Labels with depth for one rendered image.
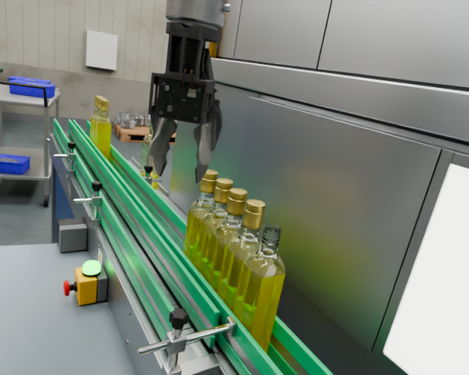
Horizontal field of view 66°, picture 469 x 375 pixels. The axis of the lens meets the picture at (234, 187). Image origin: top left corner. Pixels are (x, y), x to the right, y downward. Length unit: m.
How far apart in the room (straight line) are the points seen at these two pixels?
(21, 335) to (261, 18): 0.90
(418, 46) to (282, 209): 0.38
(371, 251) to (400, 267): 0.05
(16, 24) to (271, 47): 6.27
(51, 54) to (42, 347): 6.25
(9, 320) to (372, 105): 0.89
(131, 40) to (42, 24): 1.37
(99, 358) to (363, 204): 0.63
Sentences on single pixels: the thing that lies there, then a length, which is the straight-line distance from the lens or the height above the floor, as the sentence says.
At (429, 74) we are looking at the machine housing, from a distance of 0.61.
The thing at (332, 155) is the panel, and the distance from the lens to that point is 0.66.
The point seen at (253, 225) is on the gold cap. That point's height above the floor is 1.13.
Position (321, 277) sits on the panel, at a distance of 0.71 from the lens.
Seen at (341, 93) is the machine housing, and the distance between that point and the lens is 0.67.
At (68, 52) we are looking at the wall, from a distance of 6.94.
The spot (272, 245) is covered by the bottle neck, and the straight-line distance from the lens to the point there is 0.60.
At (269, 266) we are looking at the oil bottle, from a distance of 0.60.
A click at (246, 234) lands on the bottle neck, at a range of 0.64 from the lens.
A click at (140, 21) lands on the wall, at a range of 7.04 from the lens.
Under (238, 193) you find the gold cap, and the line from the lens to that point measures 0.66.
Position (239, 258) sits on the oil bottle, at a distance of 0.64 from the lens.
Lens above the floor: 1.37
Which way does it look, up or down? 18 degrees down
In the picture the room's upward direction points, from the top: 10 degrees clockwise
